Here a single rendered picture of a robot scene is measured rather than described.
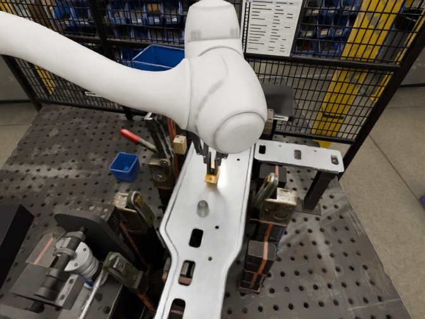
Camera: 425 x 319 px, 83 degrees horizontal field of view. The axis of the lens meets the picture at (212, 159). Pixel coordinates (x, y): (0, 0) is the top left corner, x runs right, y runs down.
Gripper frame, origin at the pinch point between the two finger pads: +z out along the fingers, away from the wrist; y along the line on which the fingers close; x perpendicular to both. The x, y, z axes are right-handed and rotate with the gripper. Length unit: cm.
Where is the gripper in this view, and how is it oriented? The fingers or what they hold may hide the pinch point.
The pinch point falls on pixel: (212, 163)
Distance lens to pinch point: 71.5
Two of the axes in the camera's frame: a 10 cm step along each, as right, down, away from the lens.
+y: 9.8, 1.5, -1.4
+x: 2.1, -7.3, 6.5
